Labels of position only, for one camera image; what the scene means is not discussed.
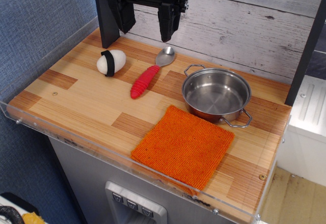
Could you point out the grey cabinet with button panel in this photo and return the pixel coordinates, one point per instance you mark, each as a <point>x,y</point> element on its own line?
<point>109,192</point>

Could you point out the white appliance at right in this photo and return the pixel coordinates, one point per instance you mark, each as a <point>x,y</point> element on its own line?
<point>302,150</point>

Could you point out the orange knitted cloth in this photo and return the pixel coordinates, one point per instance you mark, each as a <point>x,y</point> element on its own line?
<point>184,147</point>

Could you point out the spoon with red handle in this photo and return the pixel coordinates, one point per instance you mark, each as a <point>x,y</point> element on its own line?
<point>165,57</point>

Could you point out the dark frame post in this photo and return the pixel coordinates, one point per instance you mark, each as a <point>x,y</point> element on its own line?
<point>108,28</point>
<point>306,55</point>

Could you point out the dark left frame post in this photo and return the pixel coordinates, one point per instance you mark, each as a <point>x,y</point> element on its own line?
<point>108,28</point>

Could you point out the dark right frame post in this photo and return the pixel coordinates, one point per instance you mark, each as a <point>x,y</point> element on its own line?
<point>306,55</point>

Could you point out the black and yellow object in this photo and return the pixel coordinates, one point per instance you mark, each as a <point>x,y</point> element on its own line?
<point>16,210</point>

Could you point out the white egg with black band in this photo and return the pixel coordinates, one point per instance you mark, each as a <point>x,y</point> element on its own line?
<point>110,62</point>

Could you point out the small steel pot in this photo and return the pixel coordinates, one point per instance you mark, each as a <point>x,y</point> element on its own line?
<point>217,95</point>

